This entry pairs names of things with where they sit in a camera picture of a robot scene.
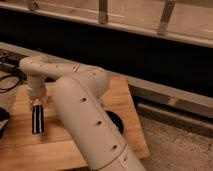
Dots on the metal bracket right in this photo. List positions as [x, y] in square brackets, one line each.
[166, 15]

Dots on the dark object at left edge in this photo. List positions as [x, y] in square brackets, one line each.
[4, 118]

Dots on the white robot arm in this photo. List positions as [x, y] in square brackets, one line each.
[75, 95]

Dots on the black round dish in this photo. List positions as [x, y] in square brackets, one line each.
[114, 120]

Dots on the metal bracket middle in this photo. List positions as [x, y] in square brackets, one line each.
[103, 14]

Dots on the metal bracket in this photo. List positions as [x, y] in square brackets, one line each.
[103, 14]
[166, 15]

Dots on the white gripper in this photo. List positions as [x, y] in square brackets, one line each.
[37, 97]

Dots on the wooden board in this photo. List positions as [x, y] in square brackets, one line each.
[20, 150]

